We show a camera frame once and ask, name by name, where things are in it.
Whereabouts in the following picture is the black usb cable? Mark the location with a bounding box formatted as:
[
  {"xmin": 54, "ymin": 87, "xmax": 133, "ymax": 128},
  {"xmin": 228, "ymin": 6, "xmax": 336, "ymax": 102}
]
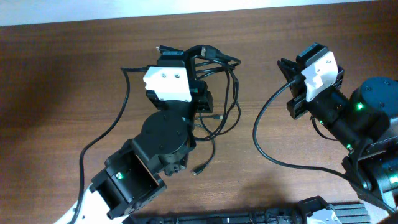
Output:
[{"xmin": 155, "ymin": 44, "xmax": 243, "ymax": 177}]

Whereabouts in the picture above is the right camera cable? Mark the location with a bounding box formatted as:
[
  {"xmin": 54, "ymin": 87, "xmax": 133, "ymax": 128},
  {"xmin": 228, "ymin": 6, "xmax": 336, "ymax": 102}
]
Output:
[{"xmin": 252, "ymin": 77, "xmax": 396, "ymax": 212}]

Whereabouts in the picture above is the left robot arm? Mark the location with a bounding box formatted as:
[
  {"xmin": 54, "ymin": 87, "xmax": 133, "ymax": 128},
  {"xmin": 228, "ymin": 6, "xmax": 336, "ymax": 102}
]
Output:
[{"xmin": 58, "ymin": 45, "xmax": 213, "ymax": 223}]

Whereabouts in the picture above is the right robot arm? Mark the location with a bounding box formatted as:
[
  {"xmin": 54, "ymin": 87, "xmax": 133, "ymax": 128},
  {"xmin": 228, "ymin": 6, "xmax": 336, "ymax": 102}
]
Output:
[{"xmin": 277, "ymin": 43, "xmax": 397, "ymax": 210}]

